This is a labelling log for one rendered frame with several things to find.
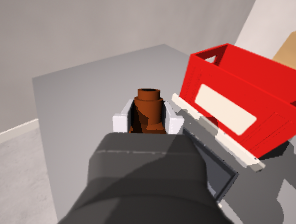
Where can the grey rectangular tray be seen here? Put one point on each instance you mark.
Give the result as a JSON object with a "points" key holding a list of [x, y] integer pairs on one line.
{"points": [[219, 174]]}

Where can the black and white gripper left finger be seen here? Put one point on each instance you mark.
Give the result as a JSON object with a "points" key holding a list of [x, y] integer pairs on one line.
{"points": [[122, 122]]}

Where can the red plastic crate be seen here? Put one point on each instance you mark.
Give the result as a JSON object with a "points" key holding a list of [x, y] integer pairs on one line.
{"points": [[244, 94]]}

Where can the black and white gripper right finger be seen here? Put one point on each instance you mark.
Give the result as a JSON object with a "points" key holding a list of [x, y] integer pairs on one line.
{"points": [[173, 124]]}

